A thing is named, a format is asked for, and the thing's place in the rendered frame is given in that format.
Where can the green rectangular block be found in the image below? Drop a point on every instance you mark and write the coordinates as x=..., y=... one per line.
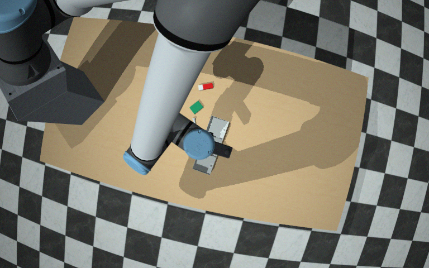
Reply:
x=196, y=107

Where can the red and white eraser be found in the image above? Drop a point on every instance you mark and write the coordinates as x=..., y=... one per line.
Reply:
x=205, y=86

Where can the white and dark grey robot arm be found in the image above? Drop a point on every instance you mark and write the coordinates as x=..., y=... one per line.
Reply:
x=185, y=26

